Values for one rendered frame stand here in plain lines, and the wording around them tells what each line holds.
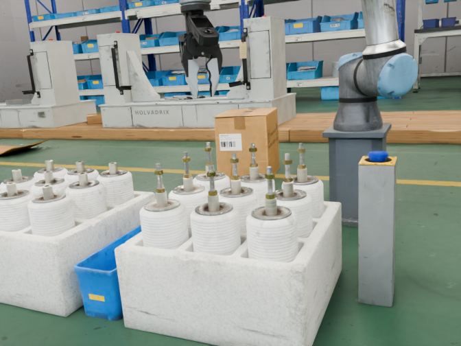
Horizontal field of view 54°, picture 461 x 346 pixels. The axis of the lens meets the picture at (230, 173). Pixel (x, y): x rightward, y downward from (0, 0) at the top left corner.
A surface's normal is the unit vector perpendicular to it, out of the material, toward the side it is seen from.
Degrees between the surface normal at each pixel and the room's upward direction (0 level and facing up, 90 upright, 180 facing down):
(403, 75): 98
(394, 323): 0
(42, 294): 90
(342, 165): 90
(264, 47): 90
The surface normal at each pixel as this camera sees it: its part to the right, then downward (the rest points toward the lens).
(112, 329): -0.07, -0.97
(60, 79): 0.91, 0.04
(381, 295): -0.39, 0.25
